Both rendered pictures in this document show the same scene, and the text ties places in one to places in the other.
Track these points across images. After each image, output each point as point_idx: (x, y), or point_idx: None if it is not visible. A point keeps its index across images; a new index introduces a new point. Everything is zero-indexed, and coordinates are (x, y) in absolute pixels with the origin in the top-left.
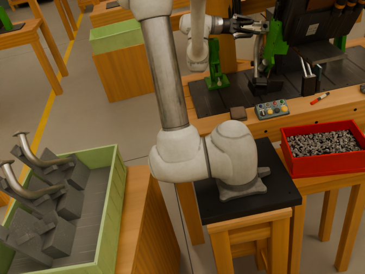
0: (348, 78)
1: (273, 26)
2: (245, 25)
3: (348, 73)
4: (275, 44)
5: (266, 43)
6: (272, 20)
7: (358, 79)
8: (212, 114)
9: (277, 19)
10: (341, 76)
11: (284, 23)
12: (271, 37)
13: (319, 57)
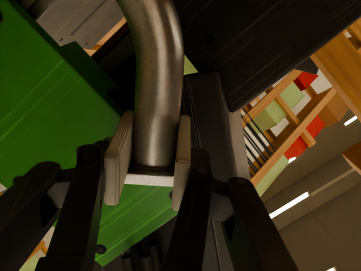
0: (57, 16)
1: (122, 199)
2: (179, 208)
3: (77, 2)
4: (8, 187)
5: (63, 82)
6: (167, 194)
7: (54, 30)
8: None
9: (137, 242)
10: (61, 3)
11: (93, 265)
12: (72, 160)
13: (1, 186)
